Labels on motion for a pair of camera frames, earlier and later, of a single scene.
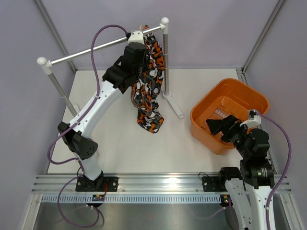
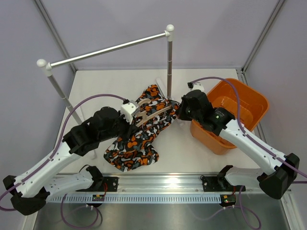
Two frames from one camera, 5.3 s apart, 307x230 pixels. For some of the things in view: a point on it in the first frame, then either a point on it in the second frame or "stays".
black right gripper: [227, 125] -> [181, 110]
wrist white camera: [136, 36] -> [129, 109]
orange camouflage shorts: [147, 90] -> [137, 148]
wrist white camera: [253, 120] -> [195, 86]
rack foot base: [167, 96] -> [160, 88]
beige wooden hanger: [143, 28] -> [141, 116]
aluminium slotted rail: [135, 198] stays
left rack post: [47, 65] stays
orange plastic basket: [231, 97] stays
